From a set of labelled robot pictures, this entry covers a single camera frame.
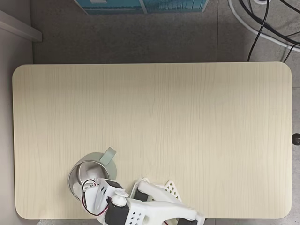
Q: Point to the pale green steel mug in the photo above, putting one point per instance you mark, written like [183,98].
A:
[110,164]

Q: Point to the white shelf board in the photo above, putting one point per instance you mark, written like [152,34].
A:
[21,28]

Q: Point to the blue printed box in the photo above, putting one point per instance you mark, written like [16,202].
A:
[140,5]

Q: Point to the black round knob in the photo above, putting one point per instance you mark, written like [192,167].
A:
[296,139]

